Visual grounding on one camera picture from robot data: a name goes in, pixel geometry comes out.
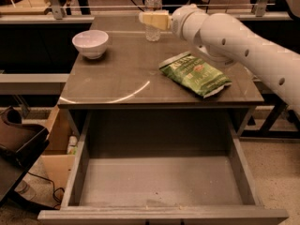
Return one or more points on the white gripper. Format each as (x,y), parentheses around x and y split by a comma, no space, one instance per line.
(178,21)

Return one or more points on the clear plastic water bottle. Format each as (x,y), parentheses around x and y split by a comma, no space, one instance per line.
(152,33)

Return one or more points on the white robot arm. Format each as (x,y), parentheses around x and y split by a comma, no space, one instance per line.
(222,40)

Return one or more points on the grey open top drawer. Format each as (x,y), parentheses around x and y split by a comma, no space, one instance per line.
(160,167)

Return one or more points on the small bottle in box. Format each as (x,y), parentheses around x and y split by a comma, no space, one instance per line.
(72,145)

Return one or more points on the grey cabinet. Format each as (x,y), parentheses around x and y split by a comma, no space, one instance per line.
(127,75)

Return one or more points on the green chip bag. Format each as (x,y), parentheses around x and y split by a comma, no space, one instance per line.
(195,74)

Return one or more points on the white ceramic bowl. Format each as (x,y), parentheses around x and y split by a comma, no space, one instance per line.
(92,44)

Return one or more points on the metal railing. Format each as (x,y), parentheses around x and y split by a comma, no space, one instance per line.
(63,11)

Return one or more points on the cardboard box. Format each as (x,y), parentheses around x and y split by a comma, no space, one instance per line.
(55,158)

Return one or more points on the dark brown chair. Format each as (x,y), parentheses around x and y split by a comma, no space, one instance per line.
(20,147)

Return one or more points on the clear cup on floor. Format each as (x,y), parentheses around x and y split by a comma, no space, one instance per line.
(25,190)

